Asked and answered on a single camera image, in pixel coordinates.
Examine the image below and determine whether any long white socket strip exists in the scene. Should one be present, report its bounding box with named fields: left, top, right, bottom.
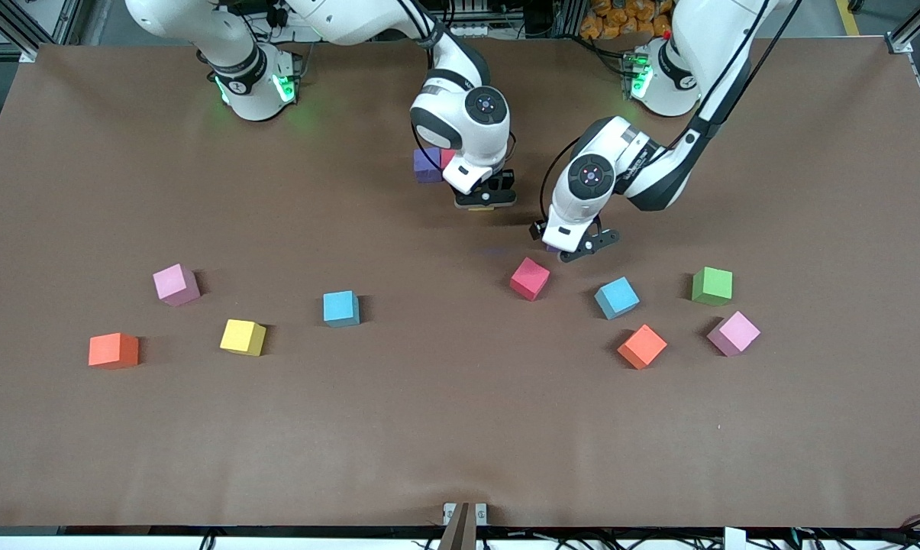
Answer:
left=448, top=21, right=506, bottom=39

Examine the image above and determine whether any brown table mat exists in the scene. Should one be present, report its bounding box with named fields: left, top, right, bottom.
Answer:
left=0, top=38, right=920, bottom=528

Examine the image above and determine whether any orange foam cube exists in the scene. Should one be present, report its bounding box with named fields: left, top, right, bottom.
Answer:
left=88, top=332, right=140, bottom=370
left=617, top=324, right=668, bottom=370

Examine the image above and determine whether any pink foam cube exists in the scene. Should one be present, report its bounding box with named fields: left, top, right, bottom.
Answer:
left=707, top=310, right=761, bottom=358
left=153, top=264, right=202, bottom=308

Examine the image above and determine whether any blue foam cube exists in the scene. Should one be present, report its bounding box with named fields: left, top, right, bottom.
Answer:
left=322, top=290, right=361, bottom=328
left=594, top=277, right=641, bottom=321

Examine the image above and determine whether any dark indigo foam cube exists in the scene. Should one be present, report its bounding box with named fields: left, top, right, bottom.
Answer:
left=413, top=147, right=444, bottom=185

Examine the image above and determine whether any green foam cube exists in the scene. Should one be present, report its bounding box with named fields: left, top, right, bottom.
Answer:
left=692, top=267, right=734, bottom=307

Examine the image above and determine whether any brown post with metal brackets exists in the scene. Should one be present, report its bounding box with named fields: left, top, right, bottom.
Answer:
left=442, top=502, right=489, bottom=550

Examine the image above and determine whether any white power strip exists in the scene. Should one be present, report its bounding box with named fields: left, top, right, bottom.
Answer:
left=265, top=0, right=312, bottom=43

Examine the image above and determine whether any orange bag heap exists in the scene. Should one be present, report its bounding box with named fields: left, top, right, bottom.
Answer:
left=582, top=0, right=674, bottom=39

